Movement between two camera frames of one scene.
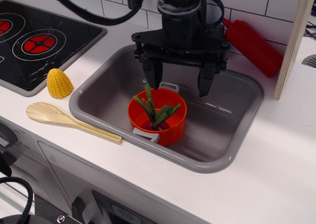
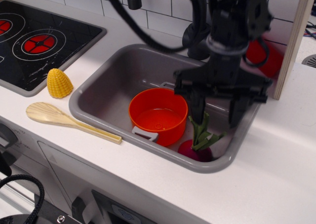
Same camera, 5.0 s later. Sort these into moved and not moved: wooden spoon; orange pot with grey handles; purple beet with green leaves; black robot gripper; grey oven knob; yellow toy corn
Moved: black robot gripper; purple beet with green leaves
Not moved: yellow toy corn; grey oven knob; wooden spoon; orange pot with grey handles
